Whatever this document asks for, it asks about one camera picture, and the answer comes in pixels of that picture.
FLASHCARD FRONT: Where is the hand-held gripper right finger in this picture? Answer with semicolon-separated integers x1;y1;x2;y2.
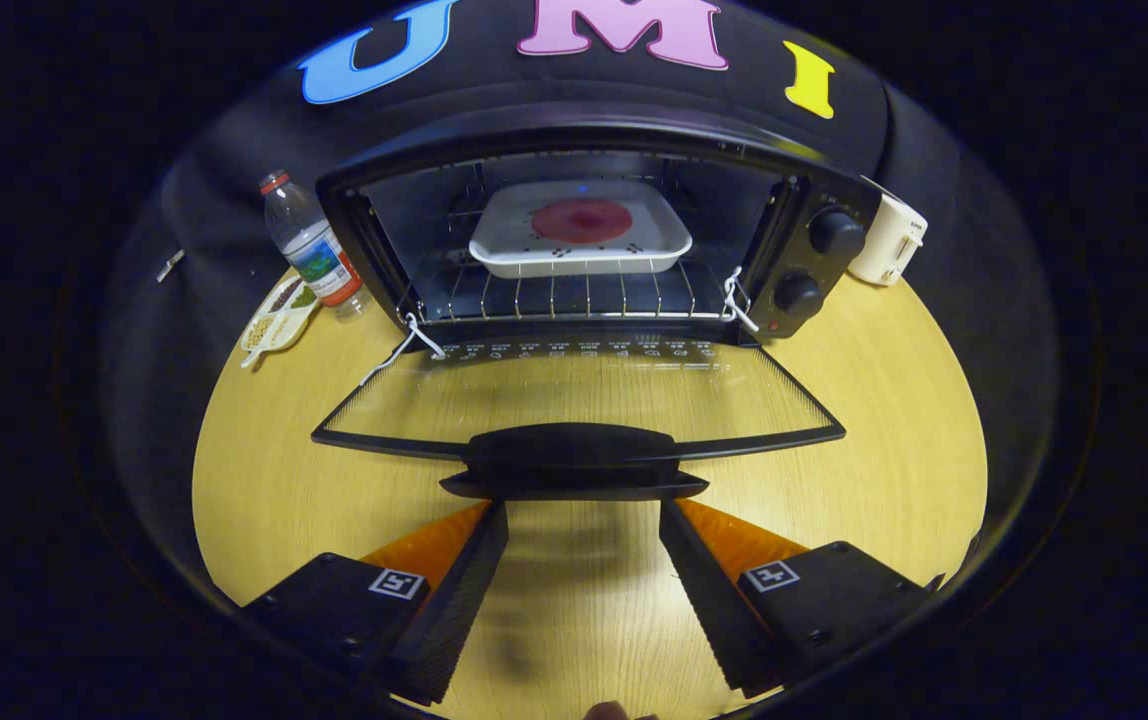
659;497;940;699

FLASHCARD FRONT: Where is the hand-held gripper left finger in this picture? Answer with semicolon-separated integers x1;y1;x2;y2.
242;500;510;706

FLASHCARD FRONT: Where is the black toaster oven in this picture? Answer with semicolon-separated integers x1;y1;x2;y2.
310;125;880;501

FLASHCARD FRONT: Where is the white square plate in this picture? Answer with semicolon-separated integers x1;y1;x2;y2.
469;180;693;279

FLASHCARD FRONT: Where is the pink ham slice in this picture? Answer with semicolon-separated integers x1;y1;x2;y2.
531;198;635;245

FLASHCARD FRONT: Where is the white bread toaster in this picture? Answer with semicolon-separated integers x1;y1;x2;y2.
846;180;930;288

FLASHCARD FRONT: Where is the white leaf-shaped snack dish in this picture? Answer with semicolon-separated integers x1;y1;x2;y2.
239;275;323;369

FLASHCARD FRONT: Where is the clear plastic water bottle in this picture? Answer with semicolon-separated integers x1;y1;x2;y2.
259;170;375;321

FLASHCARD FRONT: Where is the black backdrop cloth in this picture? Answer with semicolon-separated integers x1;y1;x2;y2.
99;0;1060;561

